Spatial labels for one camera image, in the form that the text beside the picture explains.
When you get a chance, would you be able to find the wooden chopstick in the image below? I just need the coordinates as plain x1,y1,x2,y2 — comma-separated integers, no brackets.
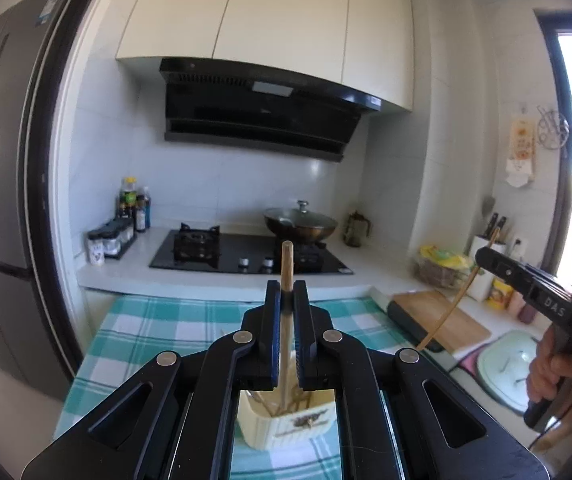
417,229,502,351
277,241,297,415

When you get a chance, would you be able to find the cream upper cabinet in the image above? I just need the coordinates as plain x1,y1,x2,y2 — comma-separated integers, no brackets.
115,0,413,113

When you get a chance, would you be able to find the glass wok lid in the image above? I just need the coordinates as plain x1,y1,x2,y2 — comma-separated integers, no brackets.
266,200,338,223

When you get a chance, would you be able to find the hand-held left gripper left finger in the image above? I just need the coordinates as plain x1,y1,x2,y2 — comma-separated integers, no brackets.
21,280,283,480

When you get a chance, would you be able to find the wooden cutting board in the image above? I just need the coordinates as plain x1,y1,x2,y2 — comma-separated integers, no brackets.
393,290,492,353

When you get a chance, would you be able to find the patterned hanging towel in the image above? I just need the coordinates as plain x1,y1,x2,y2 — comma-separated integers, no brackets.
506,114,538,189

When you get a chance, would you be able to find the hanging wire rack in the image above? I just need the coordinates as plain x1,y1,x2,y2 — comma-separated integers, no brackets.
536,105,572,152

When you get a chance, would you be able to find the black window frame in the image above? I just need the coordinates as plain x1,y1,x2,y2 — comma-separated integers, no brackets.
533,7,572,281

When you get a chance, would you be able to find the black spice rack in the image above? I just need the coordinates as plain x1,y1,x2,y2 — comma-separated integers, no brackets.
102,220,138,261

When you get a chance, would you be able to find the basket with yellow items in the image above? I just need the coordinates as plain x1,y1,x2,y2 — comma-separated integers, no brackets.
413,245,474,290

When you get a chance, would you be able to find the white and green lid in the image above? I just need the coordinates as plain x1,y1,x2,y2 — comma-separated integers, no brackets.
476,330,542,413

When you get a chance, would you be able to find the cream ribbed utensil holder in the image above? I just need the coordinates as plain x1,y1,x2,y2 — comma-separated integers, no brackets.
236,345,339,452

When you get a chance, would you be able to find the person's right hand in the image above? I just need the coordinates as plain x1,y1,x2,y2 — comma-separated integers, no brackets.
526,331,560,405

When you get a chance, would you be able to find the yellow cap sauce bottle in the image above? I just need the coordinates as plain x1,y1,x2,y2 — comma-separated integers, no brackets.
119,176,140,219

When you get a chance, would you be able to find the glass teapot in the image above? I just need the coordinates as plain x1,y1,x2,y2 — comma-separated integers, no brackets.
343,210,371,248

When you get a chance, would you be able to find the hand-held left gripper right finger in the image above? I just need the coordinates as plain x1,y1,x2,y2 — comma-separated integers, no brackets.
291,280,552,480

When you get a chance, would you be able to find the black gas cooktop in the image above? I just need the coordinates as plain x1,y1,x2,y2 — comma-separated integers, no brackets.
148,222,354,276

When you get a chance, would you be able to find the dark soy sauce bottle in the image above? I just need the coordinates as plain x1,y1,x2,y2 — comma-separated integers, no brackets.
134,192,148,233

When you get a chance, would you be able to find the yellow packet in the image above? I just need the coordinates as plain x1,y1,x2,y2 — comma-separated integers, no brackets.
486,280,514,309

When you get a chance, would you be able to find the grey refrigerator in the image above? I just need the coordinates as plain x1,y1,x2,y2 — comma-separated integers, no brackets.
0,0,84,401

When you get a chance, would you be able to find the pink cloth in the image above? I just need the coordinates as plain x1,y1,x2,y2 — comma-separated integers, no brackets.
448,340,497,376

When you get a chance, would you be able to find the dark wok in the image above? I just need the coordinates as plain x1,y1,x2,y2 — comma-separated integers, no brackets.
264,207,339,242

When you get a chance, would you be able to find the green checked tablecloth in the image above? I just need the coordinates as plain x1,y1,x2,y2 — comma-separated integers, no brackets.
53,295,419,480

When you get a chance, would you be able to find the black range hood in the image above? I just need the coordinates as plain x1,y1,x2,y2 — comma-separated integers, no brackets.
159,57,383,163

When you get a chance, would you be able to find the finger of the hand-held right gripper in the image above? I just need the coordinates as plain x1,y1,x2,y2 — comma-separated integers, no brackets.
475,247,537,301

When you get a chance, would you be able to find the white knife block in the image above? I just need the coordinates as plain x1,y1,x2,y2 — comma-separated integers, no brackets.
468,235,508,302

